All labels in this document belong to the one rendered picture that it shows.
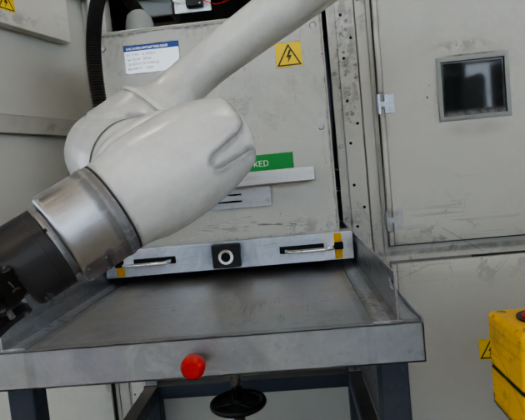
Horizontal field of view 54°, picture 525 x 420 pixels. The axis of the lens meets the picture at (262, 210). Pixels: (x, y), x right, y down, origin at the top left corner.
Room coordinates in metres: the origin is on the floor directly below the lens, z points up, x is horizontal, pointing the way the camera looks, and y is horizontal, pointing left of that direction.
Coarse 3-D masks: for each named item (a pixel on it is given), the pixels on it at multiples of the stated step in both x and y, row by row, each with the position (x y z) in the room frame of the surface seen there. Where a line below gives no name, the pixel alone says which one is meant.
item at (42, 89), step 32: (0, 0) 1.11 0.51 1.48; (32, 0) 1.19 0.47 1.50; (64, 0) 1.29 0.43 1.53; (0, 32) 1.13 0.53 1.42; (32, 32) 1.19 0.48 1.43; (64, 32) 1.28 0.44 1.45; (0, 64) 1.12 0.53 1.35; (32, 64) 1.21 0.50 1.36; (64, 64) 1.31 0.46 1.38; (0, 96) 1.11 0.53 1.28; (32, 96) 1.20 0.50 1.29; (64, 96) 1.29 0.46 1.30; (0, 128) 1.08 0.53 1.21; (32, 128) 1.16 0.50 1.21; (64, 128) 1.26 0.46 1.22; (0, 160) 1.09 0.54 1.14; (32, 160) 1.18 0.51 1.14; (64, 160) 1.27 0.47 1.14; (0, 192) 1.08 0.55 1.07; (32, 192) 1.16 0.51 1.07; (0, 224) 1.07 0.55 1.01
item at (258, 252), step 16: (240, 240) 1.09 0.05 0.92; (256, 240) 1.09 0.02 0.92; (272, 240) 1.09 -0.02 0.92; (288, 240) 1.09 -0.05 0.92; (304, 240) 1.08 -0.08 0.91; (320, 240) 1.08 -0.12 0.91; (144, 256) 1.11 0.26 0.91; (160, 256) 1.10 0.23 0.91; (176, 256) 1.10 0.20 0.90; (192, 256) 1.10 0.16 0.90; (208, 256) 1.10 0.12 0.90; (256, 256) 1.09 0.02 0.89; (272, 256) 1.09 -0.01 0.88; (288, 256) 1.09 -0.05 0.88; (304, 256) 1.08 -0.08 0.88; (320, 256) 1.08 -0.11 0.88; (352, 256) 1.08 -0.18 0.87; (112, 272) 1.11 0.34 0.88; (144, 272) 1.11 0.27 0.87; (160, 272) 1.10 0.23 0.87; (176, 272) 1.10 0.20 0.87
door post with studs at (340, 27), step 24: (336, 24) 1.35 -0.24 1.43; (336, 48) 1.35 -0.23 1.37; (336, 72) 1.34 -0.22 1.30; (336, 96) 1.36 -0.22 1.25; (336, 120) 1.36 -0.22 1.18; (360, 120) 1.35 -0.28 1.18; (360, 144) 1.35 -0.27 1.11; (360, 168) 1.35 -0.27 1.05; (360, 192) 1.35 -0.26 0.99; (360, 216) 1.35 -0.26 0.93
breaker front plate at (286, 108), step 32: (160, 32) 1.11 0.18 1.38; (192, 32) 1.11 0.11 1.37; (320, 32) 1.09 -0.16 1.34; (256, 64) 1.10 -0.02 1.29; (320, 64) 1.09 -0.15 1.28; (224, 96) 1.10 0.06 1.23; (256, 96) 1.10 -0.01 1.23; (288, 96) 1.10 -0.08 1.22; (320, 96) 1.09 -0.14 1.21; (256, 128) 1.10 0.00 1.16; (288, 128) 1.10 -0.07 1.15; (320, 128) 1.09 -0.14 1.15; (320, 160) 1.09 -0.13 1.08; (256, 192) 1.10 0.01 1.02; (288, 192) 1.10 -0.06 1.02; (320, 192) 1.09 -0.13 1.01; (192, 224) 1.11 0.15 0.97; (224, 224) 1.11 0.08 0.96; (256, 224) 1.10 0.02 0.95; (288, 224) 1.10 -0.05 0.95; (320, 224) 1.09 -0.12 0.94
